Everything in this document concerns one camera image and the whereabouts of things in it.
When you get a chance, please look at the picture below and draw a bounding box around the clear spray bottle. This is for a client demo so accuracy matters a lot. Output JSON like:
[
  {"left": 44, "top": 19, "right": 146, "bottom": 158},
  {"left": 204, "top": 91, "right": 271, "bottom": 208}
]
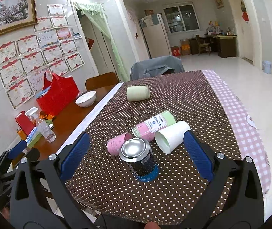
[{"left": 25, "top": 107, "right": 56, "bottom": 143}]

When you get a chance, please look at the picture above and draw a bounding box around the green tray organizer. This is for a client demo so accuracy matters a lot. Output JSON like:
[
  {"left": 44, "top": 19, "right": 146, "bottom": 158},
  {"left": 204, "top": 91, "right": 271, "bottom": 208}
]
[{"left": 26, "top": 127, "right": 42, "bottom": 149}]

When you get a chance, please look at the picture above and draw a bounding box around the pink jar lid cup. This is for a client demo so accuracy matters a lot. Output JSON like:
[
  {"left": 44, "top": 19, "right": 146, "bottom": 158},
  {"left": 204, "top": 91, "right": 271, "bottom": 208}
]
[{"left": 107, "top": 132, "right": 133, "bottom": 156}]

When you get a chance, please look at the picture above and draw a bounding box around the pink green labelled jar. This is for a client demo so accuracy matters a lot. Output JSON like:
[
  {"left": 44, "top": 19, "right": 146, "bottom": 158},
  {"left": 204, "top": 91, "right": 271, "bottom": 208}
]
[{"left": 131, "top": 110, "right": 177, "bottom": 142}]

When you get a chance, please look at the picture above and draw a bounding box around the distant wooden chair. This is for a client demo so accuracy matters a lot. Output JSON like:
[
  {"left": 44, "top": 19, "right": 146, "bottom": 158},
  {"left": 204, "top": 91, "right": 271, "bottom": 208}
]
[{"left": 196, "top": 35, "right": 211, "bottom": 55}]

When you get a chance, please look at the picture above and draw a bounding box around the dark wooden desk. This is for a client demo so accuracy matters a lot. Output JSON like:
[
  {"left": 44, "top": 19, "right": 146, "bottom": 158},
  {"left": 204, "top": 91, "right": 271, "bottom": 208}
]
[{"left": 189, "top": 35, "right": 237, "bottom": 58}]

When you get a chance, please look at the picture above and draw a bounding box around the white refrigerator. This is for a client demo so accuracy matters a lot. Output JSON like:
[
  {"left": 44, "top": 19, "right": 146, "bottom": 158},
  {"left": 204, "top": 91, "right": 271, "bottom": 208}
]
[{"left": 139, "top": 13, "right": 172, "bottom": 58}]

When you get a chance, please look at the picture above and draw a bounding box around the black blue CoolTowel can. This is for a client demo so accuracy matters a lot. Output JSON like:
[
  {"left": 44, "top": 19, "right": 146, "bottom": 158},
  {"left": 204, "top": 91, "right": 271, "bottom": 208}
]
[{"left": 119, "top": 138, "right": 159, "bottom": 182}]

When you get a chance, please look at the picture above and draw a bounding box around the pale green cup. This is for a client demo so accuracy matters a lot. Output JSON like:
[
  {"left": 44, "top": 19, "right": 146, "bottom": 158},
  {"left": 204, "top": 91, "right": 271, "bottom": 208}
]
[{"left": 126, "top": 86, "right": 150, "bottom": 102}]

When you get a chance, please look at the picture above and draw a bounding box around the red felt bag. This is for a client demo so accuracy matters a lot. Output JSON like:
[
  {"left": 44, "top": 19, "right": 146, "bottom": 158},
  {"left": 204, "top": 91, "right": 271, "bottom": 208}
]
[{"left": 36, "top": 72, "right": 79, "bottom": 116}]

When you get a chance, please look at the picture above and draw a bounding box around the red box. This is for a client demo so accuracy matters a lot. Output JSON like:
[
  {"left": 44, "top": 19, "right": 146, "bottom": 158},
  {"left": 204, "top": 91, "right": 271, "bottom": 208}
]
[{"left": 15, "top": 111, "right": 34, "bottom": 135}]

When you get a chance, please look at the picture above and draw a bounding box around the white paper cup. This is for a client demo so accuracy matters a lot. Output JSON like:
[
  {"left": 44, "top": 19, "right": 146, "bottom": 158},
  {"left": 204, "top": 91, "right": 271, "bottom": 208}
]
[{"left": 155, "top": 121, "right": 191, "bottom": 155}]

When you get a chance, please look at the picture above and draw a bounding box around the brown polka dot tablecloth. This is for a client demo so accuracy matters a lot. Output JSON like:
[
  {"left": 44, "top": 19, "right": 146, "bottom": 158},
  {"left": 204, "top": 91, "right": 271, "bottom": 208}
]
[{"left": 66, "top": 71, "right": 241, "bottom": 225}]

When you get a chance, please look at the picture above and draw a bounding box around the framed blossom painting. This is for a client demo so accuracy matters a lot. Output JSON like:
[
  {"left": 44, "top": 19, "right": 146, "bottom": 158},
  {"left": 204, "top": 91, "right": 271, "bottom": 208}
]
[{"left": 0, "top": 0, "right": 38, "bottom": 36}]

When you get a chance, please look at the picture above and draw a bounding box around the blue trash bin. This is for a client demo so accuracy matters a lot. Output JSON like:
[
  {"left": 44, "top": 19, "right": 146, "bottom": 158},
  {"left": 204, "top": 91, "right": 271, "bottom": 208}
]
[{"left": 262, "top": 60, "right": 272, "bottom": 74}]

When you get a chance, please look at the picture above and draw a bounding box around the white ceramic bowl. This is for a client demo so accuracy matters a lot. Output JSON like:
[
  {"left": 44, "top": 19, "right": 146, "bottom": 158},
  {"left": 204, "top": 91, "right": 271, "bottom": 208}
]
[{"left": 75, "top": 90, "right": 97, "bottom": 108}]

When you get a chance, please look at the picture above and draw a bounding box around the pink checked tablecloth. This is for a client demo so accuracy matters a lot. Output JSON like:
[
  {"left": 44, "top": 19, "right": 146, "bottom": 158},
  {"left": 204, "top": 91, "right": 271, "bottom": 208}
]
[{"left": 202, "top": 70, "right": 272, "bottom": 195}]

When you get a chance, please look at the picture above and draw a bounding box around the green door curtain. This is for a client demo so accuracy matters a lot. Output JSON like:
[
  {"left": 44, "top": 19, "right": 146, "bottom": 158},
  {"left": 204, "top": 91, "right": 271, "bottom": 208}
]
[{"left": 73, "top": 2, "right": 128, "bottom": 82}]

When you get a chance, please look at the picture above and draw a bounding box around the person's right hand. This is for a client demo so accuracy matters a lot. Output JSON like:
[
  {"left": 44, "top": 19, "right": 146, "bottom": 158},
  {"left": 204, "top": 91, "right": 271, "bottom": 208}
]
[{"left": 144, "top": 222, "right": 161, "bottom": 229}]

